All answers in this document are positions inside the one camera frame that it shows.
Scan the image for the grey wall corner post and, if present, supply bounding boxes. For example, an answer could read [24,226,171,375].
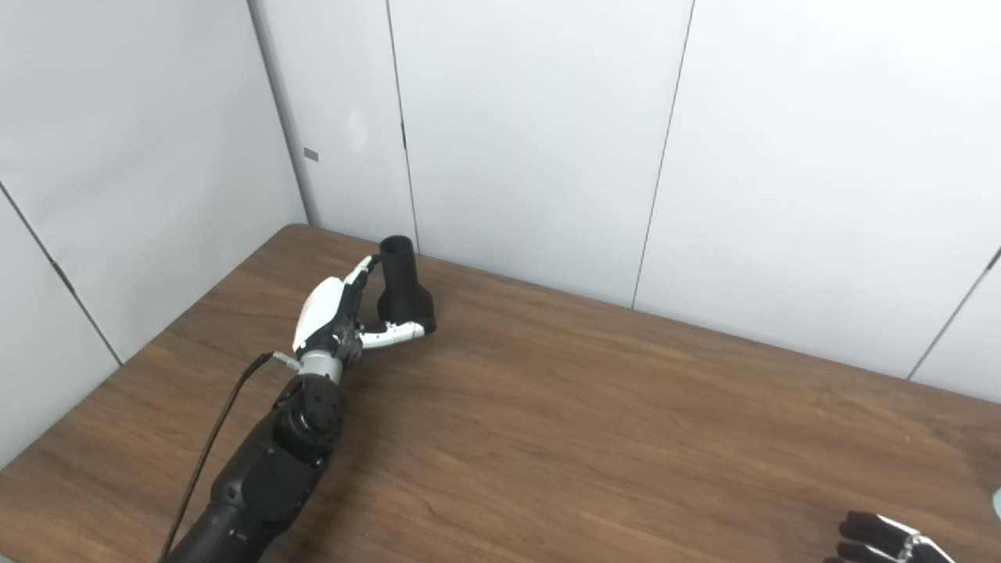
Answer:
[249,0,321,229]

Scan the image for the black funnel-shaped nozzle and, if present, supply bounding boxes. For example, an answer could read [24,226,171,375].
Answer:
[378,235,437,335]

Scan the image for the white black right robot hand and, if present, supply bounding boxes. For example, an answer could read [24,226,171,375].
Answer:
[823,511,956,563]

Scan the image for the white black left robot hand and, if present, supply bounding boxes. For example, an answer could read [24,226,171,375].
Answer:
[292,255,427,368]

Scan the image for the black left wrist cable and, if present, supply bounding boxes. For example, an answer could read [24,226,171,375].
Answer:
[159,352,303,563]

